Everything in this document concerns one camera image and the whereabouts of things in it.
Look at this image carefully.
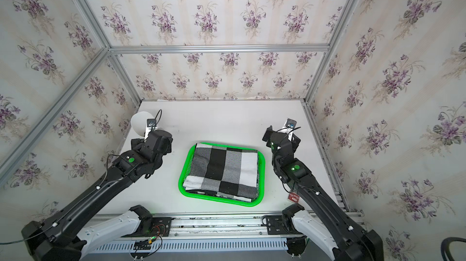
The grey black checked scarf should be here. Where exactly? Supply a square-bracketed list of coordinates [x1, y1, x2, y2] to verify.
[183, 143, 260, 203]

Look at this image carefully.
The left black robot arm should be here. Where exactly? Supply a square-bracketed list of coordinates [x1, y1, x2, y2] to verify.
[21, 129, 172, 261]

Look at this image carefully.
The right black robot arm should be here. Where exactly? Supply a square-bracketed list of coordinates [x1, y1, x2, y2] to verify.
[262, 126, 385, 261]

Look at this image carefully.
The green plastic basket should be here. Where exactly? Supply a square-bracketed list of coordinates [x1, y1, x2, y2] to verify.
[177, 141, 266, 208]

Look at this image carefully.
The white tipped cup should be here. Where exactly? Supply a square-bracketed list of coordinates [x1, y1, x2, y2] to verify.
[131, 111, 155, 138]

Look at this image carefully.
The right red snack packet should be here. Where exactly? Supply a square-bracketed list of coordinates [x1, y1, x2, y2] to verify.
[288, 192, 300, 204]

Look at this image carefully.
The small circuit board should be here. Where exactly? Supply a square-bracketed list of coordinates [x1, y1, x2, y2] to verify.
[132, 240, 152, 251]

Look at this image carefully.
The black chair part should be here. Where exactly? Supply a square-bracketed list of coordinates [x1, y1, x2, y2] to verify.
[441, 237, 466, 261]

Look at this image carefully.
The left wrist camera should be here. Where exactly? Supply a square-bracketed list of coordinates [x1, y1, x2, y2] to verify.
[144, 119, 157, 139]

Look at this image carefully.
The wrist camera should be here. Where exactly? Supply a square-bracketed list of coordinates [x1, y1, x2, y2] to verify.
[144, 119, 157, 139]
[285, 119, 297, 141]

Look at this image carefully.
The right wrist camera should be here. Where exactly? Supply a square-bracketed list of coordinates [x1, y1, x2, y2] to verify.
[285, 119, 297, 141]

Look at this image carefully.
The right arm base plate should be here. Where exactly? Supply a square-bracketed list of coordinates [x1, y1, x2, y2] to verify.
[262, 215, 302, 236]

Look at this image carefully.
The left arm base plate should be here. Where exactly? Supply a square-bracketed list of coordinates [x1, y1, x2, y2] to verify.
[126, 217, 172, 237]

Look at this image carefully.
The aluminium frame rail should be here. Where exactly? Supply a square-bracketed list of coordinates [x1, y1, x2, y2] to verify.
[72, 212, 368, 242]

